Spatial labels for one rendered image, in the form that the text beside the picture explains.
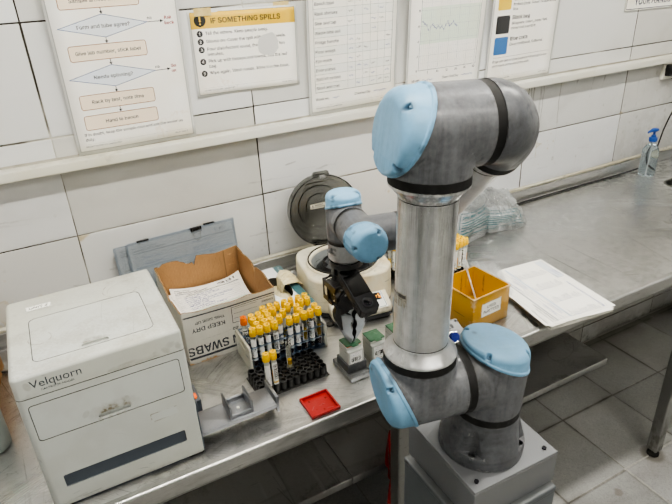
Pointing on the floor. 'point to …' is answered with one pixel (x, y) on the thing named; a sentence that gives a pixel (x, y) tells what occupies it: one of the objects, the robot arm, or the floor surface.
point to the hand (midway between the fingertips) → (353, 338)
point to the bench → (549, 366)
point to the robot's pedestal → (421, 488)
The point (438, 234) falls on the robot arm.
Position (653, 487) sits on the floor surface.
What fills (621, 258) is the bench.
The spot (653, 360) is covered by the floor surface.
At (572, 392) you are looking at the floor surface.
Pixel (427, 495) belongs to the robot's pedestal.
